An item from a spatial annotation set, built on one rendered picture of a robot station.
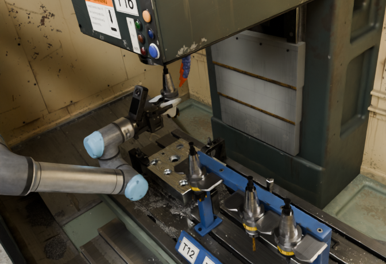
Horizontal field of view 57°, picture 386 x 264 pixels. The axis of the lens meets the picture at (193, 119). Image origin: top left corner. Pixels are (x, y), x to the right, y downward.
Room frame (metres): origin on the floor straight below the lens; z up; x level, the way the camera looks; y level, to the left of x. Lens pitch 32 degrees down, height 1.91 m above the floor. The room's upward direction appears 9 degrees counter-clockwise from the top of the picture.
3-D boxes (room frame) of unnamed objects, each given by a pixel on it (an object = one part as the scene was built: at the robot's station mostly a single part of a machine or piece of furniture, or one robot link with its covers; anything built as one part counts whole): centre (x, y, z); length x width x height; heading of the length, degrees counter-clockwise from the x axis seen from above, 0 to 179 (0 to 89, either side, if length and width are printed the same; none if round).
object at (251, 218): (0.65, -0.11, 1.21); 0.06 x 0.06 x 0.03
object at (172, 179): (1.17, 0.07, 0.96); 0.29 x 0.23 x 0.05; 36
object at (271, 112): (1.40, -0.29, 1.16); 0.48 x 0.05 x 0.51; 36
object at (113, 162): (0.94, 0.28, 1.19); 0.11 x 0.08 x 0.11; 34
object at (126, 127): (1.01, 0.23, 1.29); 0.08 x 0.05 x 0.08; 39
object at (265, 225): (0.60, -0.15, 1.21); 0.07 x 0.05 x 0.01; 126
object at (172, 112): (1.10, 0.07, 1.29); 0.09 x 0.03 x 0.06; 116
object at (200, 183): (0.78, -0.02, 1.21); 0.07 x 0.05 x 0.01; 126
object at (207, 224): (0.90, 0.00, 1.05); 0.10 x 0.05 x 0.30; 126
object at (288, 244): (0.56, -0.18, 1.21); 0.06 x 0.06 x 0.03
